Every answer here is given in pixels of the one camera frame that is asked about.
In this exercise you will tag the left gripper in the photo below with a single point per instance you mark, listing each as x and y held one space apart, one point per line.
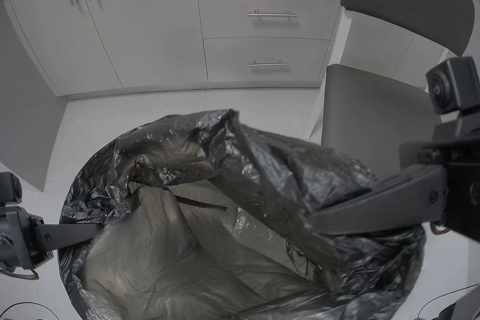
18 236

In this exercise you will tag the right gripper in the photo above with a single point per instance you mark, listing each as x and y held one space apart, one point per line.
465 191

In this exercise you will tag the black plastic bag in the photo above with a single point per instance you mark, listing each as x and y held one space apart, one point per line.
262 168

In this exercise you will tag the grey glossy panel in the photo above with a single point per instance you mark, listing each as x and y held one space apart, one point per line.
26 104

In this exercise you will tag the beige cabinet with drawers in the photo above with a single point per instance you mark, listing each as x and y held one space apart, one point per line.
150 29

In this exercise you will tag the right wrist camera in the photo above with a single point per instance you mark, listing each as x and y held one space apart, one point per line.
453 86

